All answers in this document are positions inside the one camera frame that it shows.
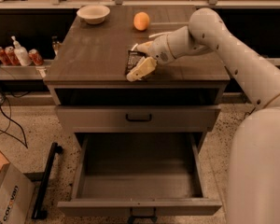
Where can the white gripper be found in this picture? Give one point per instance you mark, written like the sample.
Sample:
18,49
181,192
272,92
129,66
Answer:
159,50

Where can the black rxbar chocolate bar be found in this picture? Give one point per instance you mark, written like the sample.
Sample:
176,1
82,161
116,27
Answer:
134,57

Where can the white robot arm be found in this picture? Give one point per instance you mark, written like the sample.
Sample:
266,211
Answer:
253,195

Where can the grey drawer cabinet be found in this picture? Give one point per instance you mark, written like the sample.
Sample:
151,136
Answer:
98,87

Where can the closed grey upper drawer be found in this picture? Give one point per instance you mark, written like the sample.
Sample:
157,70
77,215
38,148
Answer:
111,119

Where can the open grey bottom drawer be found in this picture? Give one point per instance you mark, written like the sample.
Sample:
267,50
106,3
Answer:
139,175

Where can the red soda can middle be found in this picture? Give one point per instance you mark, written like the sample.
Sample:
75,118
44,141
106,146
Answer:
11,55

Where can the red soda can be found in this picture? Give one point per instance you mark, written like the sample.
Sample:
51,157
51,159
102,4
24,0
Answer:
36,57
11,55
3,57

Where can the orange fruit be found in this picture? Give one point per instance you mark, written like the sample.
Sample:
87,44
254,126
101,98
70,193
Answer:
141,21

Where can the white bowl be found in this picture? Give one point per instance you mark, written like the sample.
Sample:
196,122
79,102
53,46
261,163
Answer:
93,14

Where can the small clear bottle on shelf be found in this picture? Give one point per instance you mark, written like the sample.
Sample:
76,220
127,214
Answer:
55,44

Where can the red soda can right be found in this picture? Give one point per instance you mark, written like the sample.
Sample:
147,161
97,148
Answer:
36,57

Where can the white pump bottle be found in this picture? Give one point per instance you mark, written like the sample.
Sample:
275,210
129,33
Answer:
21,53

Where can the red soda can left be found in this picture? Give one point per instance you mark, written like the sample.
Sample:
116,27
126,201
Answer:
3,57

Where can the cardboard box with print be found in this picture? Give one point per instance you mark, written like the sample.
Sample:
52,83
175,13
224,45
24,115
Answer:
16,192

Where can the black bar on floor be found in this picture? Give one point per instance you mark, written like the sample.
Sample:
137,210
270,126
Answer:
38,212

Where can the black upper drawer handle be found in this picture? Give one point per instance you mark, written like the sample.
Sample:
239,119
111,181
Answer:
138,118

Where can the black drawer handle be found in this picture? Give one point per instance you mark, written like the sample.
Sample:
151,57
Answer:
142,217
138,118

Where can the black bottom drawer handle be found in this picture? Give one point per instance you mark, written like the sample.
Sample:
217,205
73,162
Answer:
142,217

